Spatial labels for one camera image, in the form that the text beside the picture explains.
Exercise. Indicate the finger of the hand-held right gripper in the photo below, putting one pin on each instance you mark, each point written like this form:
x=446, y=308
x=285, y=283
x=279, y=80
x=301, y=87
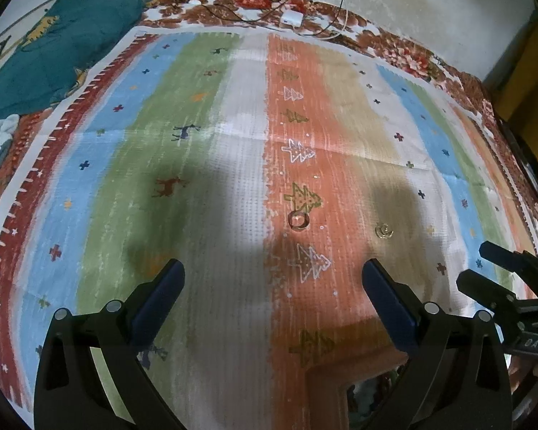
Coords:
x=484, y=289
x=520, y=262

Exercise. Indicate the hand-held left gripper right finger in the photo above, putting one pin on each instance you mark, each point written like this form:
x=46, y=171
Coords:
x=385, y=300

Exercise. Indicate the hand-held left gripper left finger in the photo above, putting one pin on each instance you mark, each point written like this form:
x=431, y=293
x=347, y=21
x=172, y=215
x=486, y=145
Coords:
x=161, y=295

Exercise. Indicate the white charger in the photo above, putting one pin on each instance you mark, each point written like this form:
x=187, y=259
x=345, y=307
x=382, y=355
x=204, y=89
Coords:
x=291, y=17

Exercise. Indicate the yellow wooden cabinet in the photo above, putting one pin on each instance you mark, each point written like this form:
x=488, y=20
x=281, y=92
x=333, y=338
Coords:
x=533, y=76

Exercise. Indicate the white headboard with gold trim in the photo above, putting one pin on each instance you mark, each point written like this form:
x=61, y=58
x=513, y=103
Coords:
x=9, y=31

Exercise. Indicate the striped colourful mat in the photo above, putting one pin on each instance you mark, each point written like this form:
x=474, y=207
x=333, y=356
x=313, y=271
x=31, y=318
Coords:
x=251, y=143

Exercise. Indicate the teal cloth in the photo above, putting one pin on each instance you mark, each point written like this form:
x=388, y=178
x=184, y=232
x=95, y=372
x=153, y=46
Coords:
x=71, y=40

